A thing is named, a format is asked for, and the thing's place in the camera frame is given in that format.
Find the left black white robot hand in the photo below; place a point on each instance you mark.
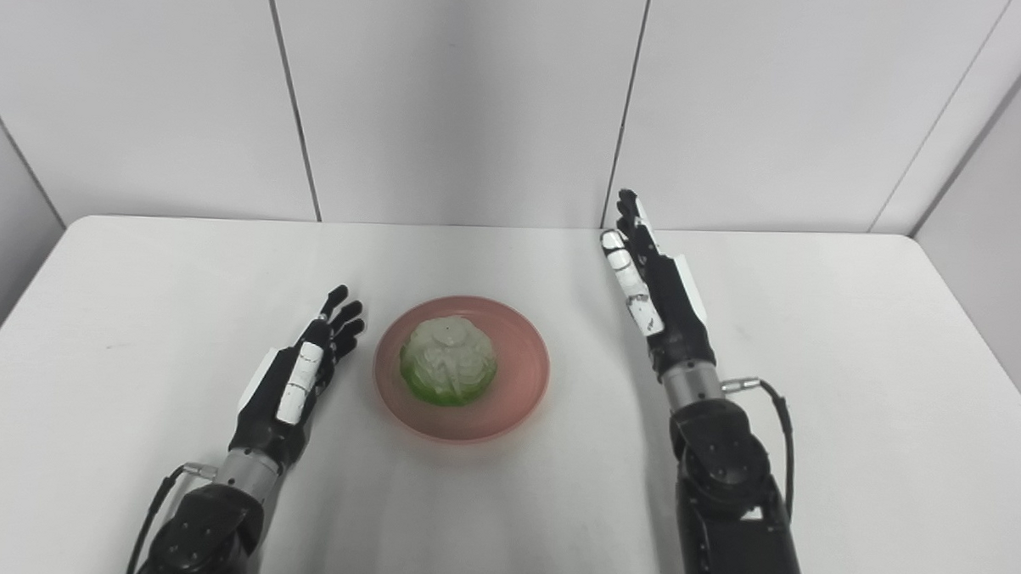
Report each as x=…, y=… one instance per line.
x=295, y=381

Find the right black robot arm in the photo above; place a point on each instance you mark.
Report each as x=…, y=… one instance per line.
x=724, y=490

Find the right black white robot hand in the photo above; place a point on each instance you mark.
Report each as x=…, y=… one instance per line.
x=659, y=301

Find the pink plate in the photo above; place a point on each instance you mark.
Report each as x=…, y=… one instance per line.
x=472, y=405

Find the green white cabbage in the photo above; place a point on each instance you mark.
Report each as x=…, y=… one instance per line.
x=448, y=360

